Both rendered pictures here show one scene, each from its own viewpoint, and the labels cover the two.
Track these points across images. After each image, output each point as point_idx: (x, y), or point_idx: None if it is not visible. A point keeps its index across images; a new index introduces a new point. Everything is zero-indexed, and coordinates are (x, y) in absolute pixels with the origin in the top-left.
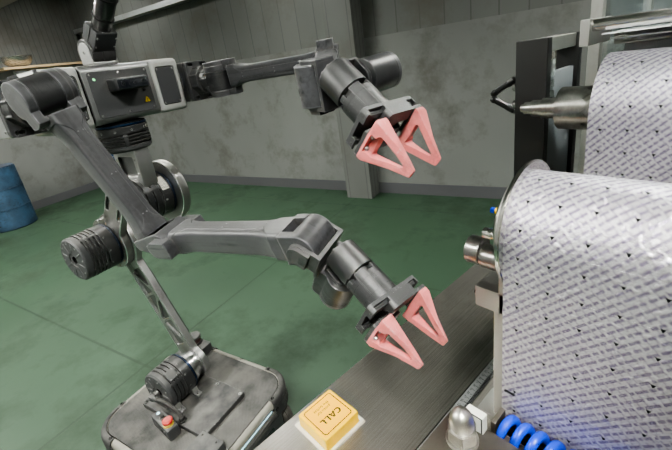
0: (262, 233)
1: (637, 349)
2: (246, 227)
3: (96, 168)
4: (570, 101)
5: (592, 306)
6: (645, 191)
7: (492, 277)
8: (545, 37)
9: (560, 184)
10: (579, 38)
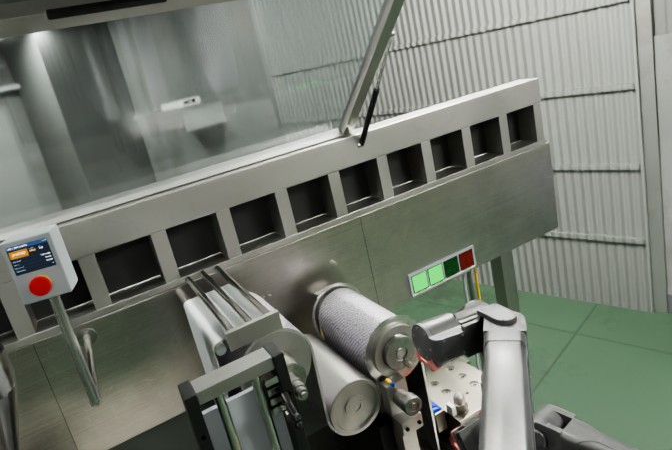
0: (599, 431)
1: None
2: (630, 449)
3: None
4: (297, 361)
5: None
6: (368, 305)
7: (406, 417)
8: (265, 346)
9: (387, 314)
10: (280, 322)
